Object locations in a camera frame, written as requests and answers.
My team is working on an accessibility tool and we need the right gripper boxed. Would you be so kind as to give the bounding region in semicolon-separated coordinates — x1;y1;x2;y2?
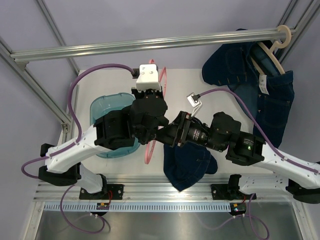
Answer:
156;110;226;153

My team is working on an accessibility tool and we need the pink plastic hanger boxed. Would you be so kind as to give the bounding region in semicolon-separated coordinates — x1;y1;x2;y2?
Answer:
144;66;168;165

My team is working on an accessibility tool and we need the dark denim skirt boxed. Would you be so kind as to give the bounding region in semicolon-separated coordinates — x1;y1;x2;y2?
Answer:
163;142;218;192

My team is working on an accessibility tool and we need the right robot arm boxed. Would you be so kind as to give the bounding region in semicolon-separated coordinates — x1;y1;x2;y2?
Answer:
155;111;320;204

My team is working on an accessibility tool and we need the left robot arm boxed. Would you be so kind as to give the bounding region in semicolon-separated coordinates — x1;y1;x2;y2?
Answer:
38;88;169;199

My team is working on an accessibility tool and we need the beige wooden hanger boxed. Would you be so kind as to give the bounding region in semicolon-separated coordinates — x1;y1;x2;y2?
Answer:
249;25;292;77

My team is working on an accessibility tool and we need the teal plastic basin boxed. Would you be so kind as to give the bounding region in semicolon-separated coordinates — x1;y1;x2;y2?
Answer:
89;92;141;159

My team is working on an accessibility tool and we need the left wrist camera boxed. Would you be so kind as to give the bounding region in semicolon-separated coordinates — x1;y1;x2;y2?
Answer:
132;63;162;92

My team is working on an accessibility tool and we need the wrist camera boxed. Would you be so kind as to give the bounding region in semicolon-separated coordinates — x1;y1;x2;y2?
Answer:
132;63;162;92
186;92;203;117

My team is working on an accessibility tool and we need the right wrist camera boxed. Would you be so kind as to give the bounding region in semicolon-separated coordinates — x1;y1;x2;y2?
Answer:
186;92;203;117

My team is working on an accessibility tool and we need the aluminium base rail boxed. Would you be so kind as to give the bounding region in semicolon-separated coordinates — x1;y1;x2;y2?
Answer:
33;174;292;202

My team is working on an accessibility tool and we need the slotted cable duct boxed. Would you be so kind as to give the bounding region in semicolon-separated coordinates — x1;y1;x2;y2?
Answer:
43;201;232;213

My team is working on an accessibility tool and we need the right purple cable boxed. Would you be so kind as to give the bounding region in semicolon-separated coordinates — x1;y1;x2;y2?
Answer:
197;87;320;240

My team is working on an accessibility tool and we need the purple cable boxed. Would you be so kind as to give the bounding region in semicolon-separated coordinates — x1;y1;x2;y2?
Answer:
197;87;320;240
21;62;137;236

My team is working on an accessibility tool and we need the left aluminium frame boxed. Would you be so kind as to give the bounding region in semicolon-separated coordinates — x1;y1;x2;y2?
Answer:
0;0;75;143

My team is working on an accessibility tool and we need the aluminium frame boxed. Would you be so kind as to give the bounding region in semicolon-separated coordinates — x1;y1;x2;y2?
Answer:
0;0;75;143
275;0;320;65

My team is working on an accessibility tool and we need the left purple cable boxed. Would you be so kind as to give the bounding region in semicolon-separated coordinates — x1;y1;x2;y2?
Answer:
21;62;137;236

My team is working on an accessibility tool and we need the aluminium hanging rail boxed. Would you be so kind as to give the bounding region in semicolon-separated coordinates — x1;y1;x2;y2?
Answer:
10;25;296;63

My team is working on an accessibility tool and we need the right aluminium frame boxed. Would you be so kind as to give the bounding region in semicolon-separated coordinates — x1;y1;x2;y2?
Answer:
275;0;320;65

